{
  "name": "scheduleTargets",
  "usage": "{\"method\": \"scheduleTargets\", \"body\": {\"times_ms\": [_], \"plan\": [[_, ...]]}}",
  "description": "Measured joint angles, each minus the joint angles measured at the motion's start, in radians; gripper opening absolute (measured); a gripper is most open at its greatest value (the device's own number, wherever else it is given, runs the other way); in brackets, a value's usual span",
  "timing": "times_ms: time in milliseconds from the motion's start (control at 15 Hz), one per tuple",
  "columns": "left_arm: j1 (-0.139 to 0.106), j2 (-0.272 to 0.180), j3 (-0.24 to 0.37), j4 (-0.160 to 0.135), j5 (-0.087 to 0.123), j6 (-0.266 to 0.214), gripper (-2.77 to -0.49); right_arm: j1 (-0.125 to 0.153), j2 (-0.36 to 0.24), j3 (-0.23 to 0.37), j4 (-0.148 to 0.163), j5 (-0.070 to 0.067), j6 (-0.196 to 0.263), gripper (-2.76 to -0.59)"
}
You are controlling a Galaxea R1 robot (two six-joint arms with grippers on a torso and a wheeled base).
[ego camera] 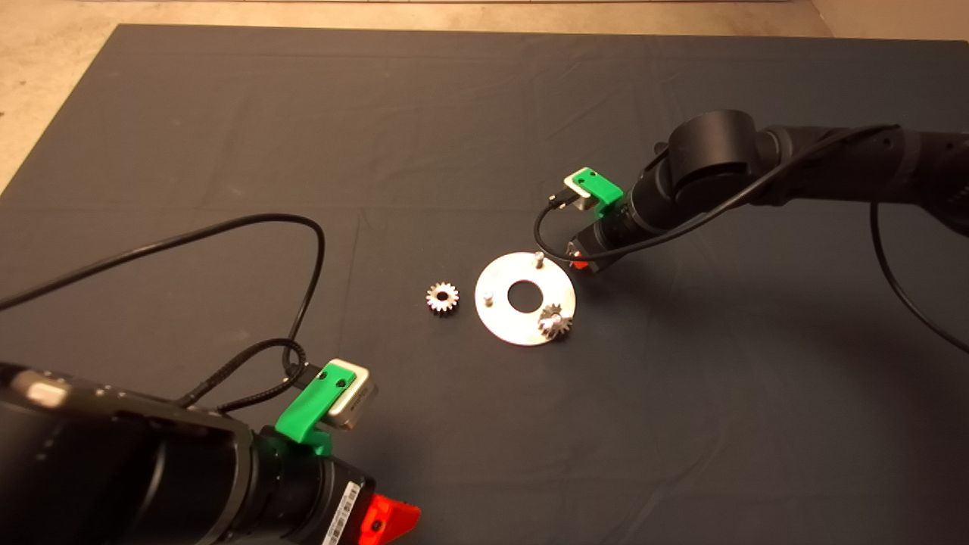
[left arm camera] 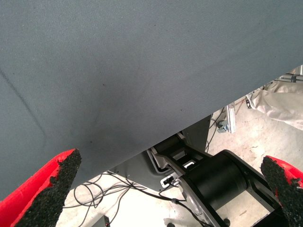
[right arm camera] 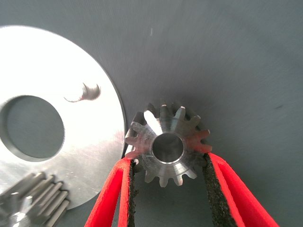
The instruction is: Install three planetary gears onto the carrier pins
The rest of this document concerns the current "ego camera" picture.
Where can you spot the shiny silver planetary gear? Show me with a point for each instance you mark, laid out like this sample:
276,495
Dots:
447,305

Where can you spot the round metal carrier plate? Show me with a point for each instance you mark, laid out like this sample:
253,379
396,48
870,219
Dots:
500,322

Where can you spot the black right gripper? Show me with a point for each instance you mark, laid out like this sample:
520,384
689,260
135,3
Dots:
624,227

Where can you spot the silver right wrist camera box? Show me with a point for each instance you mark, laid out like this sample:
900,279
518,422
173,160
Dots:
584,200

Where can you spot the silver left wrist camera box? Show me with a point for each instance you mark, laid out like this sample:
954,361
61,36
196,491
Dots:
356,405

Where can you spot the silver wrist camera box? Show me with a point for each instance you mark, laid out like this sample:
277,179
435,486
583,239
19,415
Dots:
356,405
584,200

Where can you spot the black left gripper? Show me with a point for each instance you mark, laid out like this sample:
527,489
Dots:
303,496

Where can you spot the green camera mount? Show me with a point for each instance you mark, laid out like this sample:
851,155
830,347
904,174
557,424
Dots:
602,188
310,412

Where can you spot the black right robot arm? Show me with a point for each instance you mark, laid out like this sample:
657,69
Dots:
711,159

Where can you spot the green left camera mount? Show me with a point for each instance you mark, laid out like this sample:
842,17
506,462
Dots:
310,412

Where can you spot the green right camera mount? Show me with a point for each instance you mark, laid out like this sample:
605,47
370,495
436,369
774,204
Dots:
602,188

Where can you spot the dark steel planetary gear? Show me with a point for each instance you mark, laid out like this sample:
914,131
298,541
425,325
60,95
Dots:
556,325

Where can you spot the dark grey table cloth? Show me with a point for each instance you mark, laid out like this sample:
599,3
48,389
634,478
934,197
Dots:
484,113

